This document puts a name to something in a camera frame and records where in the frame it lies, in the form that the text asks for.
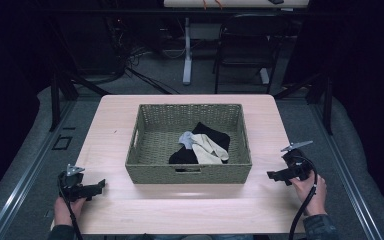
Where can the beige sock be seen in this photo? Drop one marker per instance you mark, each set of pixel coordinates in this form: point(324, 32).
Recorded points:
point(208, 150)

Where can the grey sock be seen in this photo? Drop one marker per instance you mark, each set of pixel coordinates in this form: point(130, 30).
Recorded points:
point(186, 139)

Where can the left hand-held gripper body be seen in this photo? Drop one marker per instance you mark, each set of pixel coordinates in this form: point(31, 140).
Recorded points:
point(72, 188)

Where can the white desk top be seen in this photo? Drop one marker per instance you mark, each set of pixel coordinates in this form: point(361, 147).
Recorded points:
point(240, 3)

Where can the black folding chair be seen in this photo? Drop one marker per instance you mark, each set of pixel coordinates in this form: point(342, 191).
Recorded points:
point(246, 46)

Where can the black cloth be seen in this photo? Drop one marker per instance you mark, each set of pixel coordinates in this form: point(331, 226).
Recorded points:
point(213, 135)

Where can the aluminium floor rail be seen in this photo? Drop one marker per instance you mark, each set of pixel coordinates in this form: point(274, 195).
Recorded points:
point(350, 180)
point(23, 186)

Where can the person's right hand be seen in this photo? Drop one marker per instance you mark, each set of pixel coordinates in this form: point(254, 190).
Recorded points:
point(310, 195)

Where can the person's left hand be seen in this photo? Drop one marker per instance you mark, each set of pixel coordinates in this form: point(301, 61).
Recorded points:
point(64, 210)

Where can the green woven basket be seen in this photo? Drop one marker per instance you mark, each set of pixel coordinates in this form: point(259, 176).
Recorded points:
point(153, 146)

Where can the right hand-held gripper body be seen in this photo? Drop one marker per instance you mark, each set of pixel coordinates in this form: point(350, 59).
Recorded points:
point(297, 164)

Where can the white desk leg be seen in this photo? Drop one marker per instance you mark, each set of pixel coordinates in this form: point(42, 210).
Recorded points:
point(264, 76)
point(187, 56)

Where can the black metal stand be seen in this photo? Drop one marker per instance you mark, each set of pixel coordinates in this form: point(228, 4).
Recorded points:
point(56, 100)
point(327, 103)

